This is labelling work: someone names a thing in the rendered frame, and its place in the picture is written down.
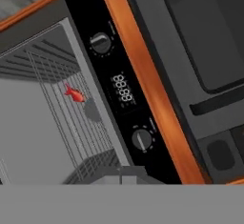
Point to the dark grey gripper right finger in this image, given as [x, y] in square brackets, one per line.
[133, 177]

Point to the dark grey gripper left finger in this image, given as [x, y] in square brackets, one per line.
[111, 179]

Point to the black oven knob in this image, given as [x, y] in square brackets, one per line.
[142, 139]
[100, 43]

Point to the red fish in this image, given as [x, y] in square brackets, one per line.
[75, 94]

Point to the dark grey microwave oven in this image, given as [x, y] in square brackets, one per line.
[184, 53]

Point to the black and grey oven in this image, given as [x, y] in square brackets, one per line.
[95, 15]

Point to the orange wooden cabinet frame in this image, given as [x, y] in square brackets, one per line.
[143, 69]

